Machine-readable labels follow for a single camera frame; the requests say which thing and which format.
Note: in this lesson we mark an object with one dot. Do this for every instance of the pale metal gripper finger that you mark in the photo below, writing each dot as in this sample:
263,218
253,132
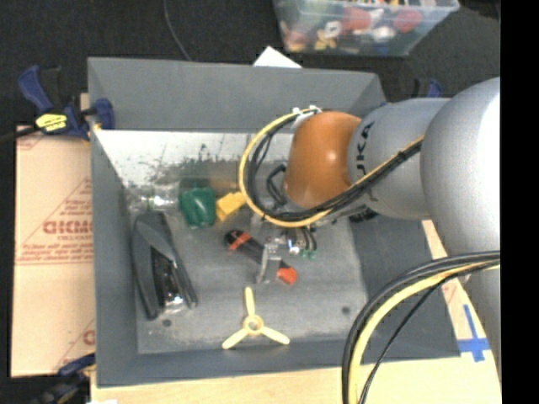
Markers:
264,265
275,261

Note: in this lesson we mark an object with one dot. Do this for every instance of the black and orange tool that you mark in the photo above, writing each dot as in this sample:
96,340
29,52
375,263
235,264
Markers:
242,240

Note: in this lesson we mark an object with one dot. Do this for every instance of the yellow block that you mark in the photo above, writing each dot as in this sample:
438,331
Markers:
229,204

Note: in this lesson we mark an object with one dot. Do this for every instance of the green toy pepper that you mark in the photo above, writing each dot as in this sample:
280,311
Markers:
197,204

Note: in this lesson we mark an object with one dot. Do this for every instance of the black stapler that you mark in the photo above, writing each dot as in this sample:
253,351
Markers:
162,263

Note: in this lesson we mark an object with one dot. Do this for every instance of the clear plastic bottle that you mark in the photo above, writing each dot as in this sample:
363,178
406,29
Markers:
153,198

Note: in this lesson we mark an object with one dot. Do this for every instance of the grey metal bin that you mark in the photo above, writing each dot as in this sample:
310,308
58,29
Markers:
236,99

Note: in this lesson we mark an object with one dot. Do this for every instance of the brown cardboard board, red print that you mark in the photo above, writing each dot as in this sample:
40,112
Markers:
50,276

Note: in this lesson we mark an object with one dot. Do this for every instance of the black cylinder on white bracket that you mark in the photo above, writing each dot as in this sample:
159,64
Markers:
363,216

